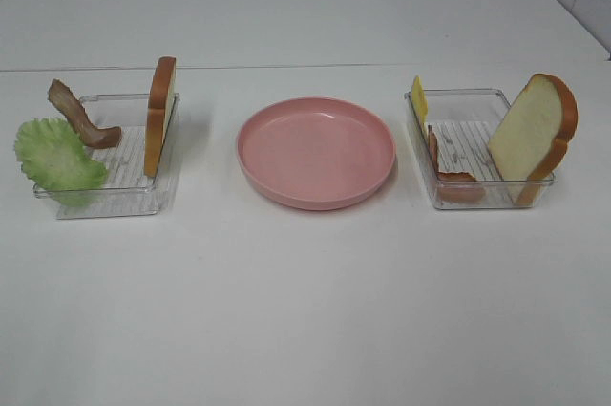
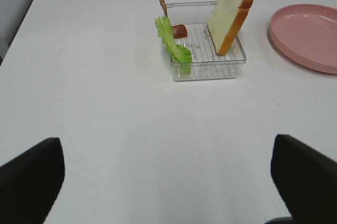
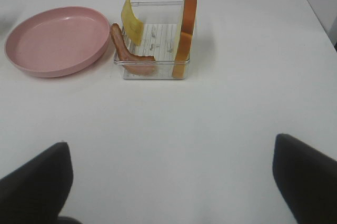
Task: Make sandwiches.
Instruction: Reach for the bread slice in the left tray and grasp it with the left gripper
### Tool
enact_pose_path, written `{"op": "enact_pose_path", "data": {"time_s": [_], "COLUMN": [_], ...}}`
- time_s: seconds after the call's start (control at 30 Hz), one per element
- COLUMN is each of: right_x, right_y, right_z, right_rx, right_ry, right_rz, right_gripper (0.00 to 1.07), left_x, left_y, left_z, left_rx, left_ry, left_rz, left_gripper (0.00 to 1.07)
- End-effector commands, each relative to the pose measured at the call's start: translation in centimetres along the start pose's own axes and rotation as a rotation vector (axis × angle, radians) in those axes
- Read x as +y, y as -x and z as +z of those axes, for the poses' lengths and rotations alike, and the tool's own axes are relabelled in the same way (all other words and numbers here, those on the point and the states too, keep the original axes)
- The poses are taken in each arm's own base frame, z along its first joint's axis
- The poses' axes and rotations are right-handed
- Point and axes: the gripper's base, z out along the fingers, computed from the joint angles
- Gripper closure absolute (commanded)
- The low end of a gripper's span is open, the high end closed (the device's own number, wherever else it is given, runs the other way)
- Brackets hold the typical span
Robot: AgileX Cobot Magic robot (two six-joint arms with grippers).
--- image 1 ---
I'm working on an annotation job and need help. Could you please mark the pink round plate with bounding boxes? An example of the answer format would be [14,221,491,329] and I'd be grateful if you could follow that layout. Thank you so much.
[236,97,396,210]

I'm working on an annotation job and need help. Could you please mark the toast bread slice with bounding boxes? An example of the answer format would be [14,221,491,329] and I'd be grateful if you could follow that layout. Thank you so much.
[144,56,176,178]
[488,74,579,207]

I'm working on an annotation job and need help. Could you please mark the pink bacon strip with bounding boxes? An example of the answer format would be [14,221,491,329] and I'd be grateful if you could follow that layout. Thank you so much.
[427,125,485,203]

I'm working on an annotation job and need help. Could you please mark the green lettuce leaf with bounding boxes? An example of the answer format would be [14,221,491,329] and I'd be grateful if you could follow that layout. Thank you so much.
[14,118,108,207]

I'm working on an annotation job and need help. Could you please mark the clear left plastic tray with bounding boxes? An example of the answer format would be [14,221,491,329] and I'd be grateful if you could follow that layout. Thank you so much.
[33,94,180,220]

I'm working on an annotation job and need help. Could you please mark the brown bacon strip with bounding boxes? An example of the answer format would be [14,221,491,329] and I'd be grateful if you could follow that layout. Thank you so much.
[48,79,122,149]

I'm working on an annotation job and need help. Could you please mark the clear right plastic tray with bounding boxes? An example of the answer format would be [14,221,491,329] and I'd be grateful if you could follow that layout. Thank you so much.
[405,88,555,210]

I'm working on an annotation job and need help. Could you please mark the clear plastic tray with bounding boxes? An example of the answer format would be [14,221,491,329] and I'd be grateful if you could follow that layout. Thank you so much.
[405,88,555,210]
[33,94,180,220]

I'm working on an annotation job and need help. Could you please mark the yellow cheese slice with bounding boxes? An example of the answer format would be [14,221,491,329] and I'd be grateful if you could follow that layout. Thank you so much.
[410,75,428,138]

